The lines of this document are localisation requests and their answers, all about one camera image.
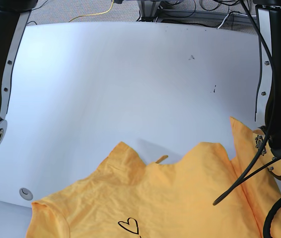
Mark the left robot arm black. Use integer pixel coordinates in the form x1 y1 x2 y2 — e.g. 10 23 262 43
254 0 281 180

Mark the left table grommet hole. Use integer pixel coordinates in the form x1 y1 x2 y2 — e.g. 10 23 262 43
19 188 33 201

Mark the aluminium frame rail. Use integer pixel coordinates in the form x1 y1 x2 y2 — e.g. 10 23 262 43
137 0 250 25

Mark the orange t-shirt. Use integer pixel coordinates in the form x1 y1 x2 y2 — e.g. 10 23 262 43
26 118 281 238

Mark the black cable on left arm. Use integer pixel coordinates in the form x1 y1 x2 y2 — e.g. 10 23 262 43
212 0 281 238

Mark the yellow cable on floor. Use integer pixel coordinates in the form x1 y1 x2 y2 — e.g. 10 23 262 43
68 0 113 23

